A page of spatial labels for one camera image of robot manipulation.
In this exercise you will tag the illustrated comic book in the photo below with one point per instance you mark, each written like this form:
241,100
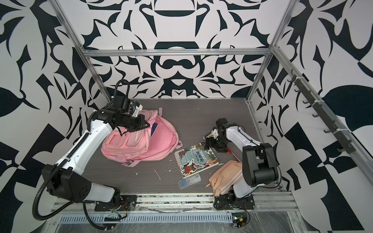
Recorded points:
194,159

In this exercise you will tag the black wall hook rail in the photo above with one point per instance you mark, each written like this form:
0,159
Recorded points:
334,126

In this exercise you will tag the small circuit board front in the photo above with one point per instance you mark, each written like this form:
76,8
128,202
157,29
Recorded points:
242,220

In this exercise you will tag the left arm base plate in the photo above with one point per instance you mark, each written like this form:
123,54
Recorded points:
122,203

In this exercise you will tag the blue Little Prince book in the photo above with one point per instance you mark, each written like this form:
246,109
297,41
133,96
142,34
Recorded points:
154,126

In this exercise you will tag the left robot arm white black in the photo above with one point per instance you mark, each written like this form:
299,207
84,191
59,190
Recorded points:
64,179

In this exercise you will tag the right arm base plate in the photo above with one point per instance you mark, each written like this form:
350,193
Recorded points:
229,202

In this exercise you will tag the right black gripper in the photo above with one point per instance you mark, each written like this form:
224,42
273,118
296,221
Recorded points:
209,142

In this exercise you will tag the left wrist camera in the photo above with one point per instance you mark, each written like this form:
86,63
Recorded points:
135,109

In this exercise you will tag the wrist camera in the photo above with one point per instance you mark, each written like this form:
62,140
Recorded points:
135,109
214,133

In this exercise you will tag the peach pink pencil case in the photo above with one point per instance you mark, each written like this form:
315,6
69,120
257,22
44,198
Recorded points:
225,177

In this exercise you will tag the clear plastic ruler case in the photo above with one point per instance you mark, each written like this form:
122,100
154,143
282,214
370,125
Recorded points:
189,181

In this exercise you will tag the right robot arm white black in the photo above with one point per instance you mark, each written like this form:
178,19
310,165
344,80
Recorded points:
256,168

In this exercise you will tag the red pen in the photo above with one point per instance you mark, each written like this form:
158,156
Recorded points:
231,152

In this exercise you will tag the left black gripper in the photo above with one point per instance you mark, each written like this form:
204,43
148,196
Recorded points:
142,121

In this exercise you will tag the aluminium frame crossbar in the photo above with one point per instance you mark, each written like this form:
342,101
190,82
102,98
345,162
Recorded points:
175,52

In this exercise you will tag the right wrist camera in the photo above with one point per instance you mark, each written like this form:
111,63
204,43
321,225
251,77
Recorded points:
214,133

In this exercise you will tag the pink school backpack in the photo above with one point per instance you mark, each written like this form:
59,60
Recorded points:
132,148

